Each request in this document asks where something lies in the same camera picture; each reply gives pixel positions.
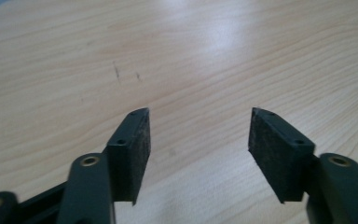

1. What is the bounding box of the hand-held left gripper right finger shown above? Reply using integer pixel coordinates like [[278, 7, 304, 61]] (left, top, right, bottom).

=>
[[247, 106, 320, 205]]

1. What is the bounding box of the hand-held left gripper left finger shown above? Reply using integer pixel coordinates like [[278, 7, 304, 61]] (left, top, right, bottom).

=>
[[105, 106, 152, 206]]

